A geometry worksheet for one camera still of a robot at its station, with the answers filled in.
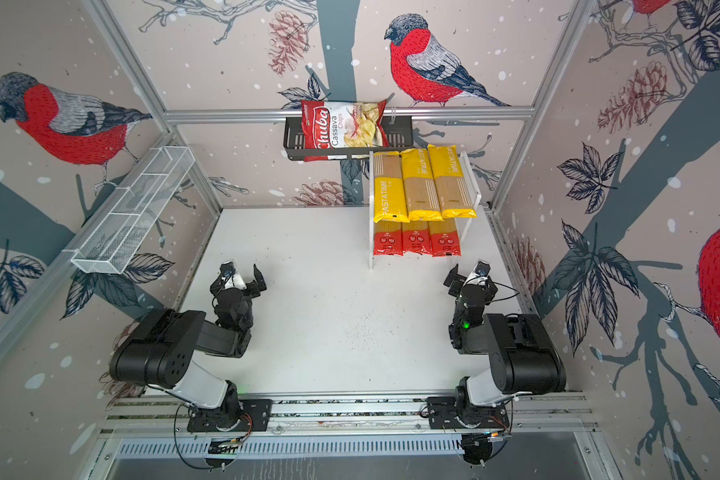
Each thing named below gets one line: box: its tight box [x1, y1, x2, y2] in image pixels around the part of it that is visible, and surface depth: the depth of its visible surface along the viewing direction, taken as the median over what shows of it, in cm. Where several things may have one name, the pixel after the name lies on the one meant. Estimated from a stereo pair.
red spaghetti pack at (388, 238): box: [374, 221, 403, 256], surface depth 90 cm
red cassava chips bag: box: [301, 99, 390, 150], surface depth 89 cm
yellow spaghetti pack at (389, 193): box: [373, 151, 410, 223], surface depth 78 cm
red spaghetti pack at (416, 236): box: [401, 220, 433, 255], surface depth 90 cm
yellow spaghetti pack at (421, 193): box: [400, 147, 444, 222], surface depth 79 cm
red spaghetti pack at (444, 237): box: [428, 218, 462, 257], surface depth 89 cm
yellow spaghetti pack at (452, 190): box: [428, 144, 478, 220], surface depth 80 cm
